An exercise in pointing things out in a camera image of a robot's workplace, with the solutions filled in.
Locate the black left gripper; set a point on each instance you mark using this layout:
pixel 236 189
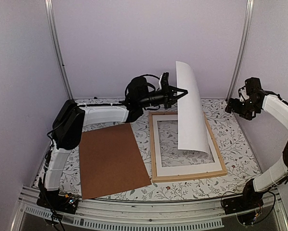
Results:
pixel 170 98

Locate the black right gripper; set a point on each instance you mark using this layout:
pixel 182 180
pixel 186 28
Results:
pixel 235 109

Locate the photo with white border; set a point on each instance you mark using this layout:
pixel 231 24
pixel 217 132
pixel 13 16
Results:
pixel 192 133

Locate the white photo mat board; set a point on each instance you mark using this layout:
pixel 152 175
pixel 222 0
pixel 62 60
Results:
pixel 169 162

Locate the light wooden picture frame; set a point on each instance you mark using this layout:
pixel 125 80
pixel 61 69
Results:
pixel 182 173

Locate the brown backing board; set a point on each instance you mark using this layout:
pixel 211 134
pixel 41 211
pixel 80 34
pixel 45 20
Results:
pixel 110 162

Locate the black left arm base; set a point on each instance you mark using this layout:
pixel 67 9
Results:
pixel 66 203

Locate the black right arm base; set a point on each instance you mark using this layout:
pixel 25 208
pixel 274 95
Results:
pixel 249 199

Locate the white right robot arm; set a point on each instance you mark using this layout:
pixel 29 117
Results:
pixel 264 120

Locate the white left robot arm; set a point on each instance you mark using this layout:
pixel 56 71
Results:
pixel 67 127

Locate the floral patterned table cover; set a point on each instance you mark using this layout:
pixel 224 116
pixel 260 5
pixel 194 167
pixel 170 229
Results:
pixel 238 158

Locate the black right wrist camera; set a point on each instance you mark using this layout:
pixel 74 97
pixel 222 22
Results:
pixel 252 85

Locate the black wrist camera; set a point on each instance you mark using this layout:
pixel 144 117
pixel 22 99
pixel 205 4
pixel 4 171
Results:
pixel 252 85
pixel 138 91

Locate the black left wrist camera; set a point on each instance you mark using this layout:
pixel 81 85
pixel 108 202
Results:
pixel 138 91

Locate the right aluminium corner post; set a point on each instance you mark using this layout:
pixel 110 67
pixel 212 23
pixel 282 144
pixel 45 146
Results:
pixel 242 47

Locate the aluminium corner post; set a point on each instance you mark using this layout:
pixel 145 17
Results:
pixel 242 47
pixel 57 48

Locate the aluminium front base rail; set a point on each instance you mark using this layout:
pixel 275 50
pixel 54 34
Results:
pixel 190 215

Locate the left aluminium corner post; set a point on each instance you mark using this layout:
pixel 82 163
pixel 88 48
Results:
pixel 57 48

